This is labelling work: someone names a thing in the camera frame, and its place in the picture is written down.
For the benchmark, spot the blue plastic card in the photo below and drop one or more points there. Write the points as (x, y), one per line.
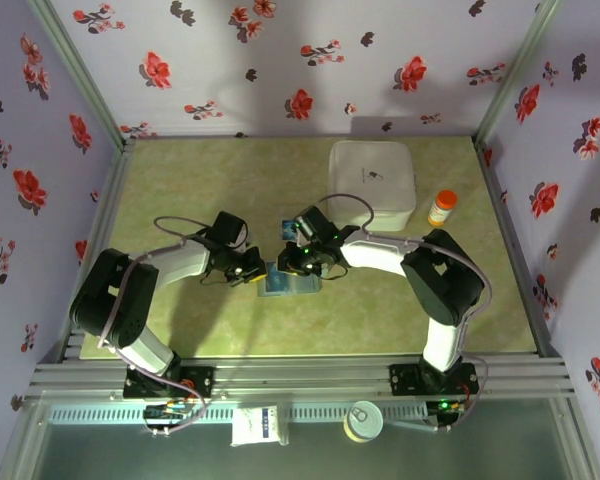
(280, 284)

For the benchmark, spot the blue VIP card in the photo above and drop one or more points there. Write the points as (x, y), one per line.
(287, 231)

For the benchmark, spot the wide aluminium base rail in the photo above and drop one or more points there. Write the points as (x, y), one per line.
(300, 375)

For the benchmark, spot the orange pill bottle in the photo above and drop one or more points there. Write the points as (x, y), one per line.
(442, 210)

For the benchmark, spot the tin can with pull tab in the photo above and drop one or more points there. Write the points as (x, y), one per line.
(362, 422)

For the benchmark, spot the white square container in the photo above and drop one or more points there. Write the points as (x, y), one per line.
(375, 165)

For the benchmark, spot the grey-green card holder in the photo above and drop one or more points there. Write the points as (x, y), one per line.
(307, 287)

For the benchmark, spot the aluminium corner post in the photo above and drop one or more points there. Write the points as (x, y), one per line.
(80, 70)
(512, 70)

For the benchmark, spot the aluminium side rail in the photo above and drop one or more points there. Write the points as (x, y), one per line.
(517, 250)
(100, 230)

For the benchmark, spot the white paper packet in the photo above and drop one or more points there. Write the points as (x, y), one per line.
(252, 427)

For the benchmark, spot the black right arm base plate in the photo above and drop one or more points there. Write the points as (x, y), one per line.
(405, 380)

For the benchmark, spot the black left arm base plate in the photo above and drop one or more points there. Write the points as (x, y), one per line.
(200, 380)

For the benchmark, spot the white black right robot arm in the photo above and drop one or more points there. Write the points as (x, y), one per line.
(375, 255)

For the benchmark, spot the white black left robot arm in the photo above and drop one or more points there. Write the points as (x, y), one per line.
(180, 260)

